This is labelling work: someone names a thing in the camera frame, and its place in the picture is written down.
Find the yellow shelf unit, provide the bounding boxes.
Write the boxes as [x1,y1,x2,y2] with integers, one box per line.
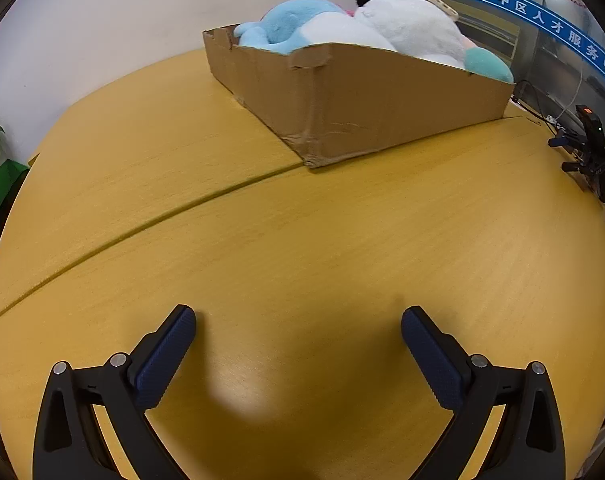
[453,2,522,68]

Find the green panel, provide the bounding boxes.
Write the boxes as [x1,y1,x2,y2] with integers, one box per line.
[0,160,29,243]

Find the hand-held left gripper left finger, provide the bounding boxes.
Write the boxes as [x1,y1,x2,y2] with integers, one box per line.
[32,304,197,480]

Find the white plush dog toy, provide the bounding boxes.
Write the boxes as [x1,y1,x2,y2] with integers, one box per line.
[353,0,514,83]

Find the black cable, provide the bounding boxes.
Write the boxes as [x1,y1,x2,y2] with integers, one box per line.
[515,79,551,117]

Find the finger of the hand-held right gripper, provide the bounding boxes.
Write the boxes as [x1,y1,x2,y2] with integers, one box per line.
[549,130,587,150]
[561,156,605,176]

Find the cream plush toy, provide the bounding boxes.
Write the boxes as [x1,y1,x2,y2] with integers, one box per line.
[407,0,461,23]

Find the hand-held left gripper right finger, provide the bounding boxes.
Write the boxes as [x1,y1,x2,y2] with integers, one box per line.
[401,305,566,480]

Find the brown cardboard box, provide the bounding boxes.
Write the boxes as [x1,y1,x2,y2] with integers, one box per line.
[202,22,517,168]

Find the light blue plush toy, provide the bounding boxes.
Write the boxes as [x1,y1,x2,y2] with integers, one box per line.
[234,0,397,55]

